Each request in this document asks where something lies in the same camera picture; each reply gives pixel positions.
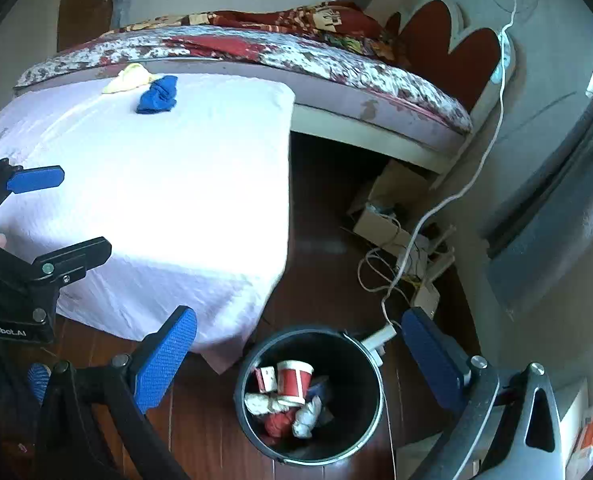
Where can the blue crumpled cloth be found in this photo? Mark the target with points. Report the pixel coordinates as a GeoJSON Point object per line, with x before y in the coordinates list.
{"type": "Point", "coordinates": [159, 95]}

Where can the red paper cup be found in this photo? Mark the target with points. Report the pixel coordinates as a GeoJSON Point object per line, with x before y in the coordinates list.
{"type": "Point", "coordinates": [296, 380]}

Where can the small red white carton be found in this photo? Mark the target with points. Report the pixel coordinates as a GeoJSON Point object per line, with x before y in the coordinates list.
{"type": "Point", "coordinates": [266, 379]}

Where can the table with white cloth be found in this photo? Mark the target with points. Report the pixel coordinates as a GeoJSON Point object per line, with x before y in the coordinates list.
{"type": "Point", "coordinates": [151, 185]}

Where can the yellow crumpled cloth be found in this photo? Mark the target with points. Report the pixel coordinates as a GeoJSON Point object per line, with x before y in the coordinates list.
{"type": "Point", "coordinates": [126, 77]}

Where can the orange and white packet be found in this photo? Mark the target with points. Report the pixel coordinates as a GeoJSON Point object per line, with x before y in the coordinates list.
{"type": "Point", "coordinates": [592, 437]}

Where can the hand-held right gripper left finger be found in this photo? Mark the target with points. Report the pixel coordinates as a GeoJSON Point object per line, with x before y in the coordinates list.
{"type": "Point", "coordinates": [164, 360]}

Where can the dark blue wrapper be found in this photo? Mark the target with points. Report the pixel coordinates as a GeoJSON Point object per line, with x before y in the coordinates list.
{"type": "Point", "coordinates": [321, 390]}

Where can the black trash bin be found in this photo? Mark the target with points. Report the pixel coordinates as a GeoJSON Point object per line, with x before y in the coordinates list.
{"type": "Point", "coordinates": [359, 385]}

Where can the blue slipper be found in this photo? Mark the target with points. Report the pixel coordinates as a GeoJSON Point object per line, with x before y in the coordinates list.
{"type": "Point", "coordinates": [39, 380]}

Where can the mattress with floral sheet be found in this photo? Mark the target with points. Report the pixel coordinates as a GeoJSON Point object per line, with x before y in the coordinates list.
{"type": "Point", "coordinates": [401, 85]}

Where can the white wall socket strip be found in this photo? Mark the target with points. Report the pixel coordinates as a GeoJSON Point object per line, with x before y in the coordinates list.
{"type": "Point", "coordinates": [505, 57]}

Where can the red patterned blanket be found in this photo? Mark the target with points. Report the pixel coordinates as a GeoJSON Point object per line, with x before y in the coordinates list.
{"type": "Point", "coordinates": [301, 20]}

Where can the red headboard with white edge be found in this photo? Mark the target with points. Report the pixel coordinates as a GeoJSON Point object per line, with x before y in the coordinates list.
{"type": "Point", "coordinates": [441, 45]}

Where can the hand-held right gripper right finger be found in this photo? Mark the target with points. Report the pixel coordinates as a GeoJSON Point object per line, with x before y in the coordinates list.
{"type": "Point", "coordinates": [431, 360]}

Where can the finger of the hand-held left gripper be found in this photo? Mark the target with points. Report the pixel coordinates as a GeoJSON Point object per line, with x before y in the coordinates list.
{"type": "Point", "coordinates": [36, 179]}
{"type": "Point", "coordinates": [76, 257]}

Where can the white box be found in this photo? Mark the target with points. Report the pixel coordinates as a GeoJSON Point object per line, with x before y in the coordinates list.
{"type": "Point", "coordinates": [573, 410]}

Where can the cardboard box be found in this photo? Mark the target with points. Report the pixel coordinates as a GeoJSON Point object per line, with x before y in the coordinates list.
{"type": "Point", "coordinates": [381, 230]}

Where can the white bed frame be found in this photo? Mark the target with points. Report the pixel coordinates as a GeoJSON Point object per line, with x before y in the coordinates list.
{"type": "Point", "coordinates": [411, 152]}

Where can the white floor power strip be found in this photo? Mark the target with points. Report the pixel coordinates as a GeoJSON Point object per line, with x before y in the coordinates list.
{"type": "Point", "coordinates": [381, 337]}

